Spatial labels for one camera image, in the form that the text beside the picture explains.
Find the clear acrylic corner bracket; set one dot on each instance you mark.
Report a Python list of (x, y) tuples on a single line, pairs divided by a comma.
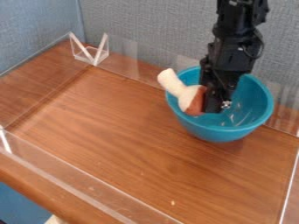
[(89, 54)]

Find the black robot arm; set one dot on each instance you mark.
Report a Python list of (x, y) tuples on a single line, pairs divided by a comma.
[(240, 16)]

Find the clear acrylic barrier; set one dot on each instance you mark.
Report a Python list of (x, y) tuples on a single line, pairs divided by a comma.
[(76, 196), (140, 61)]

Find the clear acrylic back barrier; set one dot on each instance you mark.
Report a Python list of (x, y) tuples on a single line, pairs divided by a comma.
[(140, 61)]

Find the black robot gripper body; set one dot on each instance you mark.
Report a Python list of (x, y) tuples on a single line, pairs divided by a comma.
[(232, 54)]

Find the brown and white toy mushroom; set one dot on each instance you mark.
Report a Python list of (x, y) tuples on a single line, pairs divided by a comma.
[(189, 95)]

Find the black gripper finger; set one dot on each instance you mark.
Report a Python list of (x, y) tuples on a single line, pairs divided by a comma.
[(220, 84)]

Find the blue plastic bowl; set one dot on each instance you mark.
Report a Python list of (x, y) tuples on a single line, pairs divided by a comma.
[(233, 123)]

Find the clear acrylic front barrier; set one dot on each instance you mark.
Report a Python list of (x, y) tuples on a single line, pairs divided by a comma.
[(76, 196)]

